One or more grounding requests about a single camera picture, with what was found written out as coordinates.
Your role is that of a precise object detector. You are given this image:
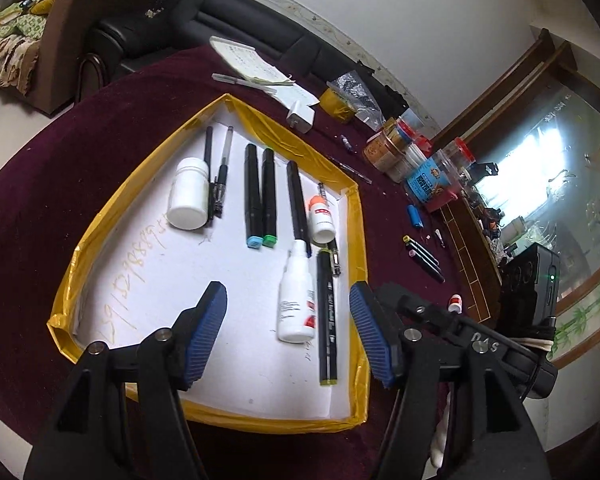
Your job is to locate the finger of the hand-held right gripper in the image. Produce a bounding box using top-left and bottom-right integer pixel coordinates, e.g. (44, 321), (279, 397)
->
(374, 282), (520, 367)

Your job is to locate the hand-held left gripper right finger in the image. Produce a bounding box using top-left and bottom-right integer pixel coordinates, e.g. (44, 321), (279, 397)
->
(349, 281), (553, 480)

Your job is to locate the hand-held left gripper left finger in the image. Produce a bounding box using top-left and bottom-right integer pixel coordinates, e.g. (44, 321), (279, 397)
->
(22, 281), (229, 480)

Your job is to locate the black marker yellow-green end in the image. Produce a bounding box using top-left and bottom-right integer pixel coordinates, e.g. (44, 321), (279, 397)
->
(315, 249), (339, 387)

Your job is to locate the bamboo print glass sliding door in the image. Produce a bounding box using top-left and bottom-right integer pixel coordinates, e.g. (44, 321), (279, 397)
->
(550, 265), (600, 368)

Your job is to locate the black marker pink end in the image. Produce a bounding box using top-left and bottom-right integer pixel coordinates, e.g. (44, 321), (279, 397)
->
(405, 245), (447, 284)

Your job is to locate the white foam tray yellow tape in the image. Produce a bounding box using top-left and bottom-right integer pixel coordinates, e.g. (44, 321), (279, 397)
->
(47, 92), (372, 434)

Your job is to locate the wooden cabinet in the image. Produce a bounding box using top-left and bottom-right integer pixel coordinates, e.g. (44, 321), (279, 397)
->
(439, 194), (505, 322)

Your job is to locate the black marker yellow end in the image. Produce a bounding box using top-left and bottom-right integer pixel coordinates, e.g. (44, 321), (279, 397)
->
(402, 233), (441, 267)

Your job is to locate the white spray bottle red label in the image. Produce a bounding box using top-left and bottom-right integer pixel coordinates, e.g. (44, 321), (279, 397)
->
(276, 239), (317, 344)

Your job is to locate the small white bottle orange cap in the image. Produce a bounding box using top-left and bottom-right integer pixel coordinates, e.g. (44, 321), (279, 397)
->
(305, 196), (337, 244)

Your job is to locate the blue label jar red lid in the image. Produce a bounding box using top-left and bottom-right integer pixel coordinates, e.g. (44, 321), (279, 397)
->
(403, 152), (462, 212)

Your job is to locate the wood framed glass partition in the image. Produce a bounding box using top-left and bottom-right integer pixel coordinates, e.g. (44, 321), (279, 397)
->
(430, 27), (600, 311)

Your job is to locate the white pill bottle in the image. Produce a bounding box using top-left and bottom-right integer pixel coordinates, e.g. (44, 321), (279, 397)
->
(167, 157), (212, 231)

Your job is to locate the black marker blue end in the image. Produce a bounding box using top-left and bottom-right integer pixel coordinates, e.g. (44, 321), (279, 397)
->
(243, 143), (264, 250)

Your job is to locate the black marker green end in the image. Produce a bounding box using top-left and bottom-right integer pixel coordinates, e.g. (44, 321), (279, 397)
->
(260, 147), (279, 249)

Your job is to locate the long black marker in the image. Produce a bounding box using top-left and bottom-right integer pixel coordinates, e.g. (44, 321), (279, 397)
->
(285, 160), (314, 259)

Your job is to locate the clear jar red lid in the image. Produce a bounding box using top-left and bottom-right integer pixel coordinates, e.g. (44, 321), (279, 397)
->
(430, 137), (477, 177)

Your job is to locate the clear-barrel black pen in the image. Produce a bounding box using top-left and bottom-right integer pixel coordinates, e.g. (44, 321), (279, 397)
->
(213, 126), (235, 219)

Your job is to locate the thin black pen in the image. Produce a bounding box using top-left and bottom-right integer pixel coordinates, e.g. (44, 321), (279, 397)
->
(204, 126), (216, 223)

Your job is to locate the thin dark pen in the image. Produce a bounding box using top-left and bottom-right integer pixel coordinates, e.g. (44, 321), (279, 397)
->
(324, 153), (374, 184)

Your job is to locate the orange label jar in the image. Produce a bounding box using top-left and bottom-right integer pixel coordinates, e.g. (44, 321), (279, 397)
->
(363, 117), (412, 172)

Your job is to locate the white charger adapter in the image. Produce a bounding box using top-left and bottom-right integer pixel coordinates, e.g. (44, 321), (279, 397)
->
(285, 99), (315, 135)

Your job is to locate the yellow tape roll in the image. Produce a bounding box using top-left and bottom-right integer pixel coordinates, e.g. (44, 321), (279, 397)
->
(319, 87), (357, 124)

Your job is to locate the clear plastic bag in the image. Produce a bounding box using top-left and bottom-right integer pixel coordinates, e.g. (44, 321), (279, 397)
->
(326, 67), (387, 129)

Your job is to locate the white paper sheet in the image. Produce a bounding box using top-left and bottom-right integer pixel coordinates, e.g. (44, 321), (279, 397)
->
(271, 82), (322, 112)

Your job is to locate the white pen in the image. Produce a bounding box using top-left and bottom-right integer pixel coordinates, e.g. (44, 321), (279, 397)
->
(211, 73), (279, 96)

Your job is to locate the white notepad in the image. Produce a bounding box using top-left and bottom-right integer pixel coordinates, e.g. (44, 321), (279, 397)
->
(208, 35), (292, 87)

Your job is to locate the black leather sofa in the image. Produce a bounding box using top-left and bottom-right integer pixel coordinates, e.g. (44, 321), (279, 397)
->
(86, 0), (412, 112)

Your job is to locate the brown armchair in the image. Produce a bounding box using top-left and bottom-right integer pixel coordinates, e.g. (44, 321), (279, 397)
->
(29, 0), (192, 117)

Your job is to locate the patterned green blanket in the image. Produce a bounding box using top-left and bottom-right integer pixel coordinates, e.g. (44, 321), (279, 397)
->
(0, 0), (57, 97)

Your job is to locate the white strap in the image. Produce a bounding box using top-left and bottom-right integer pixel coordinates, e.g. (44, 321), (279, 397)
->
(522, 338), (554, 357)

